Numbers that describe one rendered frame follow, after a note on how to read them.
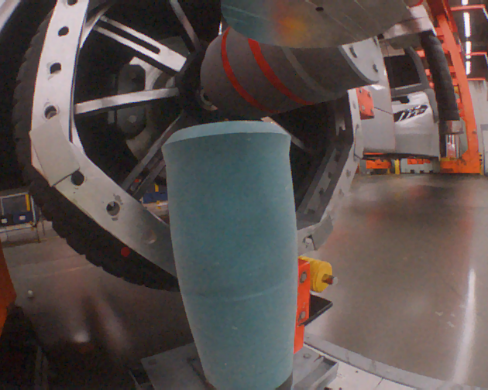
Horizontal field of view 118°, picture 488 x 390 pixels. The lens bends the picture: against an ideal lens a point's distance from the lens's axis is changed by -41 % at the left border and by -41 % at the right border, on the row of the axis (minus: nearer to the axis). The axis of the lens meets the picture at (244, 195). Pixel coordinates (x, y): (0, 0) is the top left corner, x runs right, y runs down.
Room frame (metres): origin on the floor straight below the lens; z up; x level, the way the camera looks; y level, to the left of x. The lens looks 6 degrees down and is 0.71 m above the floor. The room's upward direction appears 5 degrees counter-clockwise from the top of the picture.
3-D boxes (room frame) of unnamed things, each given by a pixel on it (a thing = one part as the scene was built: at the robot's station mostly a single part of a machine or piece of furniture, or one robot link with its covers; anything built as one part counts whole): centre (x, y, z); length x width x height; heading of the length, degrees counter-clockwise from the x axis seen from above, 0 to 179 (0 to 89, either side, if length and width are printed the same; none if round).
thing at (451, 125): (0.24, -0.30, 0.83); 0.04 x 0.04 x 0.16
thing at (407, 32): (0.27, -0.28, 0.93); 0.09 x 0.05 x 0.05; 36
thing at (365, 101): (0.52, -0.27, 0.85); 0.09 x 0.08 x 0.07; 126
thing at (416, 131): (3.94, -3.30, 1.49); 4.95 x 1.86 x 1.59; 126
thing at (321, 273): (0.49, -0.06, 0.51); 0.29 x 0.06 x 0.06; 36
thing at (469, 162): (2.41, -3.08, 1.75); 0.68 x 0.16 x 2.45; 36
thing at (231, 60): (0.28, -0.06, 0.85); 0.21 x 0.14 x 0.14; 36
